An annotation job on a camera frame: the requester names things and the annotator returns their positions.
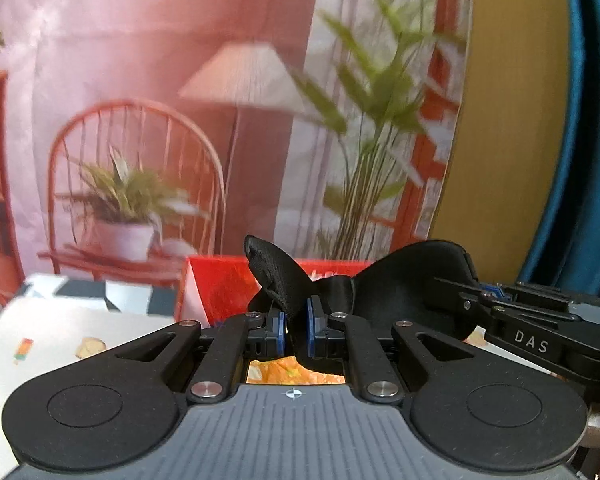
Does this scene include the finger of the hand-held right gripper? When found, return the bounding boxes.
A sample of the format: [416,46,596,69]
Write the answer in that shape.
[432,275,488,314]

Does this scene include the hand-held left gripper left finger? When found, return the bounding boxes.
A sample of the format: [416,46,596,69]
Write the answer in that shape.
[102,309,288,405]

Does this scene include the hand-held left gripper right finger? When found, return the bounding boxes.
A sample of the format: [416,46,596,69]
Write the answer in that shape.
[305,297,478,405]

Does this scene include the orange floral quilted cloth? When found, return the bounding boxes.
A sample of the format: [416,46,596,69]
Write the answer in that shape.
[247,357,345,386]

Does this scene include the black eye mask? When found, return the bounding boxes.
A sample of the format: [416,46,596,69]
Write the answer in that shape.
[243,234,481,376]

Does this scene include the red strawberry print box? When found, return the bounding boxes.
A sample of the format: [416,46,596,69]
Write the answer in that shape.
[175,255,376,331]

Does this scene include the printed white tablecloth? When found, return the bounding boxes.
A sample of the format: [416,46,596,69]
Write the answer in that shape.
[0,272,211,480]

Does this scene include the room scene wall tapestry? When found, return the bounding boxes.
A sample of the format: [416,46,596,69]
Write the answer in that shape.
[0,0,476,318]

